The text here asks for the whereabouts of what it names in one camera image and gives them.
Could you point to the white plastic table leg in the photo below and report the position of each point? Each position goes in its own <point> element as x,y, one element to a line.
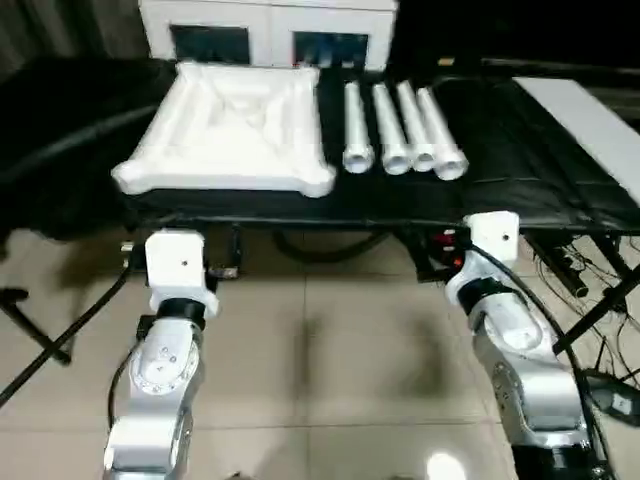
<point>437,130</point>
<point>414,125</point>
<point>392,130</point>
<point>356,125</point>

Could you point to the black work mat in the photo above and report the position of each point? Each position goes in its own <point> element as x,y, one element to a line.
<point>500,150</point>

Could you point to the white plastic table top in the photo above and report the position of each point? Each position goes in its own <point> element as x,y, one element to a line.
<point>225,135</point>

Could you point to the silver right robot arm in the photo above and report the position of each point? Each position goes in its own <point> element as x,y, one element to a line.
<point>525,380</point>

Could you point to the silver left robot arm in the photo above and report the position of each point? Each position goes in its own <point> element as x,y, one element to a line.
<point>160,370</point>

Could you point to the black metal stand frame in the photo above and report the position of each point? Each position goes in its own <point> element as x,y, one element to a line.
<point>35,327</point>
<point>595,315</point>

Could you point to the white flat board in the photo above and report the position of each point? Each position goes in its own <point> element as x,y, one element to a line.
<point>575,125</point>

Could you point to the white cabinet with glass doors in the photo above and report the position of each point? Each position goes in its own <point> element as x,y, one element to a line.
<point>270,25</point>

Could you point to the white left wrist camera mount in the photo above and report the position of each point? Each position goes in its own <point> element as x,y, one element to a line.
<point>175,260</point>

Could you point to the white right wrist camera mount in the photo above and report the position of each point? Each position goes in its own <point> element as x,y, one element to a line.
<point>495,235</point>

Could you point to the black power strip red switch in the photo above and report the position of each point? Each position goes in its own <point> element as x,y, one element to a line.
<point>440,255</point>

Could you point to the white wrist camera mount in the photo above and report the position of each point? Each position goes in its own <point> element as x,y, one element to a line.
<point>495,235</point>
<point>175,260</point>

